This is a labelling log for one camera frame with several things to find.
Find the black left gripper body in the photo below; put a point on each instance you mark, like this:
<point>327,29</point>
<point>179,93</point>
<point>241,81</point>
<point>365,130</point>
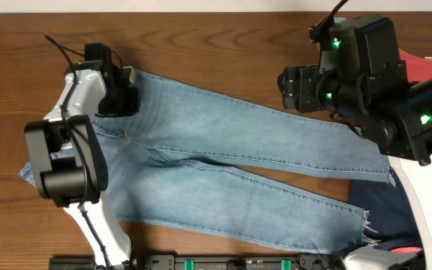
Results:
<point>127,99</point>

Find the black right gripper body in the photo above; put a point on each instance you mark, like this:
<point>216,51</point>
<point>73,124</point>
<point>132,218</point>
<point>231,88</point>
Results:
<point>289,88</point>

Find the light blue denim jeans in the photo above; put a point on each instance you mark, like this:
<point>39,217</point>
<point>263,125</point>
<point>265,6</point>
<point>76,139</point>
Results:
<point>186,160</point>

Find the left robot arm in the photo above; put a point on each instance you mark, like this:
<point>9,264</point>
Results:
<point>67,161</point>

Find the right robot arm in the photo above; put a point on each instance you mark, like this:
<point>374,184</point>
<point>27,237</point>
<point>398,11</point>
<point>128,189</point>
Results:
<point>362,81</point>

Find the dark navy trousers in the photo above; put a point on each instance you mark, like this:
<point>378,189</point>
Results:
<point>388,220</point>

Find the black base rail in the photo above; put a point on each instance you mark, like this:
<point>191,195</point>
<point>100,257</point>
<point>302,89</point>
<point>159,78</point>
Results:
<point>216,262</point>

